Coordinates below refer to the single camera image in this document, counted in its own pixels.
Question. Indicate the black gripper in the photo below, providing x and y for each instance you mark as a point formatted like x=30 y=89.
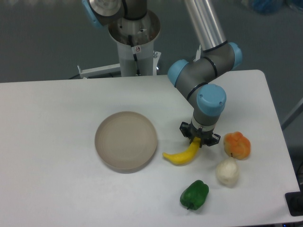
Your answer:
x=203 y=132

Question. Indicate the yellow toy banana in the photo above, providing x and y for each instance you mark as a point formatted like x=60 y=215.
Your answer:
x=185 y=156

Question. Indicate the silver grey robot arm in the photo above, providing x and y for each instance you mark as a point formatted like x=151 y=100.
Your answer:
x=192 y=79

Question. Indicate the orange toy peach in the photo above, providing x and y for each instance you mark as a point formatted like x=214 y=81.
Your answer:
x=236 y=145

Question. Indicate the white toy garlic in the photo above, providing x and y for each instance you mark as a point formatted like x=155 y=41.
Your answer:
x=228 y=172

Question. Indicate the green toy bell pepper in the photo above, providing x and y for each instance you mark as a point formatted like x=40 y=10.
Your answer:
x=194 y=196

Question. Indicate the beige round plate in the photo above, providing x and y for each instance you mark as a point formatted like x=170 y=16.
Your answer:
x=126 y=141

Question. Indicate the black device table corner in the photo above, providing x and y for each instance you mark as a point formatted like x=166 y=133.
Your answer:
x=294 y=202

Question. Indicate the blue plastic bag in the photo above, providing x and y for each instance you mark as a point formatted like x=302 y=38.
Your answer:
x=266 y=6

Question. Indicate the white metal bracket right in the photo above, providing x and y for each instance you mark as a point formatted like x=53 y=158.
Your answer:
x=198 y=54

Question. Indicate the white metal bracket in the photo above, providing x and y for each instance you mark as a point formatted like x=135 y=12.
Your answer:
x=198 y=54
x=99 y=71

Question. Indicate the grey metal frame leg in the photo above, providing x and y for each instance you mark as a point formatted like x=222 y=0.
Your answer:
x=292 y=115

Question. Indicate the white metal bracket left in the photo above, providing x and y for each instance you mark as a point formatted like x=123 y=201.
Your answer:
x=99 y=71

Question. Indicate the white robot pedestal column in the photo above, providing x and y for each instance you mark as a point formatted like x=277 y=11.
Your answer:
x=135 y=44

